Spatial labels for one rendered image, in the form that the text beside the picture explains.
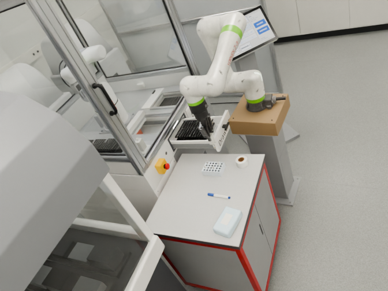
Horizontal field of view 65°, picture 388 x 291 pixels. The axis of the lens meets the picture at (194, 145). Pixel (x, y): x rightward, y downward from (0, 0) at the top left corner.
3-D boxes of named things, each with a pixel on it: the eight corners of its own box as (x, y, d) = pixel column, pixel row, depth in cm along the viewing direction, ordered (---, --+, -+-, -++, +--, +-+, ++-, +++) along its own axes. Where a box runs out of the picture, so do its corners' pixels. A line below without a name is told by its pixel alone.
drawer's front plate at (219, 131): (232, 122, 209) (227, 109, 202) (219, 152, 190) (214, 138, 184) (230, 122, 210) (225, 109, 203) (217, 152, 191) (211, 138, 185)
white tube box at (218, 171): (226, 166, 187) (224, 161, 185) (221, 176, 182) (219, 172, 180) (208, 165, 194) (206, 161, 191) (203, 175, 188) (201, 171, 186)
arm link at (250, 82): (245, 92, 210) (239, 68, 198) (267, 92, 202) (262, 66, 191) (239, 104, 202) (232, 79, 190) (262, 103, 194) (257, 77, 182)
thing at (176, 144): (228, 122, 208) (226, 115, 204) (217, 148, 191) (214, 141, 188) (178, 124, 227) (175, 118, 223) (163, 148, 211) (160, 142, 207)
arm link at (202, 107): (190, 96, 163) (183, 107, 157) (209, 94, 157) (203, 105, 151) (194, 105, 167) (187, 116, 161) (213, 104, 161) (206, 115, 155)
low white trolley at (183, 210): (284, 226, 229) (264, 153, 184) (269, 312, 190) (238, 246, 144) (214, 217, 257) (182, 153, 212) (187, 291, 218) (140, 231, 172)
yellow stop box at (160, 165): (170, 165, 193) (165, 157, 189) (165, 174, 189) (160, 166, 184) (163, 165, 196) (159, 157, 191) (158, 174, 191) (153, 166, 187)
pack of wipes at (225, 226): (227, 209, 162) (225, 204, 160) (243, 215, 157) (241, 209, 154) (213, 233, 154) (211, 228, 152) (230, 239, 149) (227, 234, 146)
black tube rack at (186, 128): (215, 126, 209) (212, 118, 205) (207, 144, 198) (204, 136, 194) (187, 127, 220) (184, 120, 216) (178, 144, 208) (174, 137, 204)
